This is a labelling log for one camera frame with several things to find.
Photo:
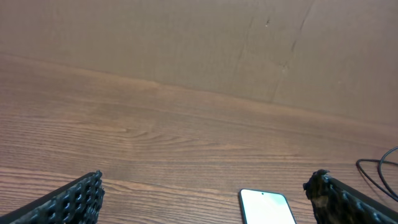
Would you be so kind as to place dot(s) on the blue Samsung Galaxy smartphone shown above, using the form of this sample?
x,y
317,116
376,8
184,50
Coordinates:
x,y
260,207

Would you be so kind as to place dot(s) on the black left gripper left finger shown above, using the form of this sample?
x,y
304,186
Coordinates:
x,y
78,202

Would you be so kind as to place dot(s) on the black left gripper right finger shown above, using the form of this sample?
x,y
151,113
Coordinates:
x,y
334,202

